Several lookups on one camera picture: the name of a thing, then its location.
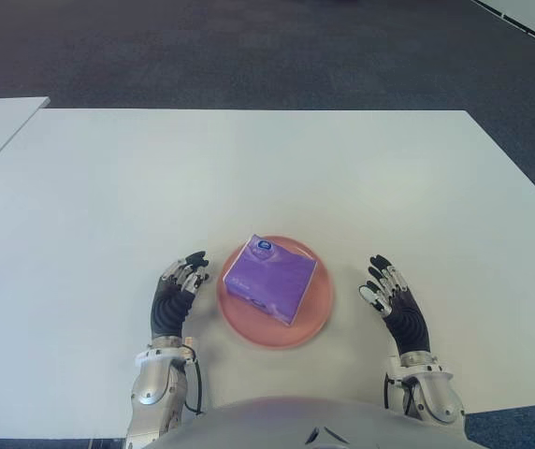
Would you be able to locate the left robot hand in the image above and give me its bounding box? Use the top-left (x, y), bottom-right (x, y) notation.
top-left (149, 251), bottom-right (211, 339)

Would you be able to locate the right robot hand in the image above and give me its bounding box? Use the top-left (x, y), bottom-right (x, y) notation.
top-left (358, 254), bottom-right (432, 357)

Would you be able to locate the purple tissue paper pack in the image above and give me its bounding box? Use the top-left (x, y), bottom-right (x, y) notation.
top-left (223, 232), bottom-right (318, 327)

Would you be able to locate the pink round plate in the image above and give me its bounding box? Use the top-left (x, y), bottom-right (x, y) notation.
top-left (215, 234), bottom-right (336, 350)

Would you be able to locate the grey robot torso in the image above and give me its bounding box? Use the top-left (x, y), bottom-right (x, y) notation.
top-left (140, 396), bottom-right (470, 449)

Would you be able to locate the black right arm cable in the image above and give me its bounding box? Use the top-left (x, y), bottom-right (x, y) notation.
top-left (383, 373), bottom-right (413, 417)

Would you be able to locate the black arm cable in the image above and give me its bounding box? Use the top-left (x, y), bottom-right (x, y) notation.
top-left (383, 373), bottom-right (413, 417)
top-left (181, 357), bottom-right (206, 415)

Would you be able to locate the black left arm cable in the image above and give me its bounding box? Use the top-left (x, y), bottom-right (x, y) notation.
top-left (181, 357), bottom-right (206, 415)

